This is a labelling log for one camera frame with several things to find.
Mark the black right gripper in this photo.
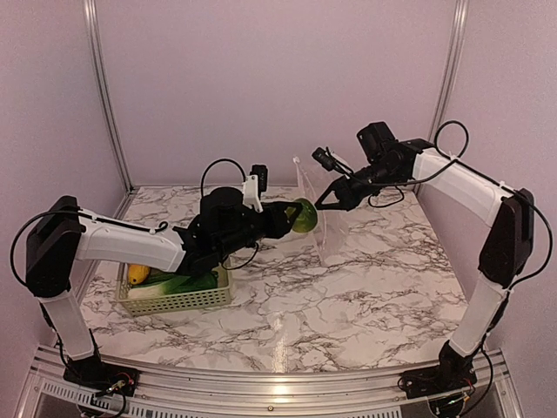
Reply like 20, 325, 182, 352
314, 159, 403, 211

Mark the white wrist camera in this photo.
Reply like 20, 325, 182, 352
312, 147, 353, 175
242, 165, 268, 213

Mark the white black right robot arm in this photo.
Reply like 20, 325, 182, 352
312, 122, 551, 399

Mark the aluminium front rail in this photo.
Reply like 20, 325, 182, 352
12, 343, 523, 418

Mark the dark green cucumber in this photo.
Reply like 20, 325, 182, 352
145, 272, 175, 284

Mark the clear zip top bag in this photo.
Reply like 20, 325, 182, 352
292, 156, 349, 264

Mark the orange yellow mango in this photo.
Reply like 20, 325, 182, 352
127, 264, 151, 286

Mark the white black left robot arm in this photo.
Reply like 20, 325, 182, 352
16, 165, 303, 388

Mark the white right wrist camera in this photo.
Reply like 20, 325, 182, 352
312, 147, 353, 175

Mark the aluminium frame post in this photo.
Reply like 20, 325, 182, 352
84, 0, 134, 194
427, 0, 470, 141

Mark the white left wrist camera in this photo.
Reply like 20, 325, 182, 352
242, 165, 268, 213

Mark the beige perforated plastic basket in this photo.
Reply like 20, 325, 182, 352
116, 264, 233, 317

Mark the right aluminium frame post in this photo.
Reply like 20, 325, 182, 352
427, 0, 470, 141

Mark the left aluminium frame post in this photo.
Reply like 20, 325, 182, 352
84, 0, 134, 194

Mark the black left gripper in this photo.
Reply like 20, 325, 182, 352
216, 200, 302, 258

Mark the green white bok choy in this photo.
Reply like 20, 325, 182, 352
127, 271, 218, 300

